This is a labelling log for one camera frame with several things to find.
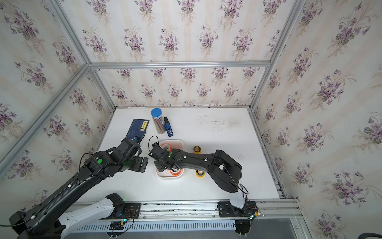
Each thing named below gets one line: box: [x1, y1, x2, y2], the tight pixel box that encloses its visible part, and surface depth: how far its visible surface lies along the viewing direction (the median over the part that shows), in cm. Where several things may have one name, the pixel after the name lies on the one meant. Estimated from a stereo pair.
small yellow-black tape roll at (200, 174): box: [195, 169, 206, 178], surface depth 86 cm
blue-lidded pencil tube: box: [151, 107, 166, 135], surface depth 94 cm
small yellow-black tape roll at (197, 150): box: [192, 145, 202, 155], surface depth 97 cm
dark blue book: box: [125, 119, 150, 142], surface depth 109 cm
